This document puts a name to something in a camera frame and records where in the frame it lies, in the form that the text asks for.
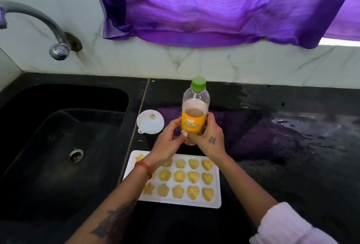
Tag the person's left hand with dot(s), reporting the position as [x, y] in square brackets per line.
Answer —
[166, 145]

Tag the person's right hand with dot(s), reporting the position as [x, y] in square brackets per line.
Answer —
[209, 141]

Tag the person's left thumb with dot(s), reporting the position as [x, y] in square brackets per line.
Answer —
[181, 137]

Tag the person's right thumb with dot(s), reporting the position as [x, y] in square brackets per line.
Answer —
[194, 139]

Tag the plastic juice bottle orange label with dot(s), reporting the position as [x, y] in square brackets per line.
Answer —
[194, 111]

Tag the person's right forearm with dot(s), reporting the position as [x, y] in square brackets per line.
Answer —
[244, 187]

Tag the person's left forearm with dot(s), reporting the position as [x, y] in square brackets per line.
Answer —
[112, 210]

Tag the white plastic funnel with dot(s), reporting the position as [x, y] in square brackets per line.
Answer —
[150, 121]

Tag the white ice cube tray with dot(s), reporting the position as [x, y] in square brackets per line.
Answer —
[180, 180]

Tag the green bottle cap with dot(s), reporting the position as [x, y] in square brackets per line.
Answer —
[198, 84]

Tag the metal sink drain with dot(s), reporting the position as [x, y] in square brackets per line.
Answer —
[76, 155]

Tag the black sink basin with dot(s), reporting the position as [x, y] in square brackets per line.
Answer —
[56, 151]

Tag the white rolled sleeve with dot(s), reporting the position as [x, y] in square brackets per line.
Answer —
[287, 227]

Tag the purple curtain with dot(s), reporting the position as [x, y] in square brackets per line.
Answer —
[225, 5]

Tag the metal wall faucet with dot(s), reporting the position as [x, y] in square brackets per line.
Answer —
[45, 27]

